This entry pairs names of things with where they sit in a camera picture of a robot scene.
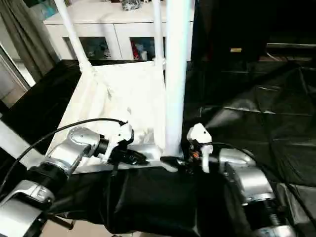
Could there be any white glass-door cabinet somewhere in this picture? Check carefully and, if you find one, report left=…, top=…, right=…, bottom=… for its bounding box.
left=43, top=0, right=194, bottom=62

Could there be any black work mat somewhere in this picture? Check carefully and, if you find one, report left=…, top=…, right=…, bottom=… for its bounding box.
left=0, top=57, right=316, bottom=237

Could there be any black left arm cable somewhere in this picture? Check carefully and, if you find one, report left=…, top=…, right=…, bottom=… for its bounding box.
left=0, top=118, right=128, bottom=193

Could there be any white upturned plastic table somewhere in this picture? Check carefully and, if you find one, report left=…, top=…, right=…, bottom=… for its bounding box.
left=44, top=59, right=186, bottom=173

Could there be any grey crumpled object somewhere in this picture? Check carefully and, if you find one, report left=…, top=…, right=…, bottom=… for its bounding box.
left=121, top=0, right=143, bottom=11

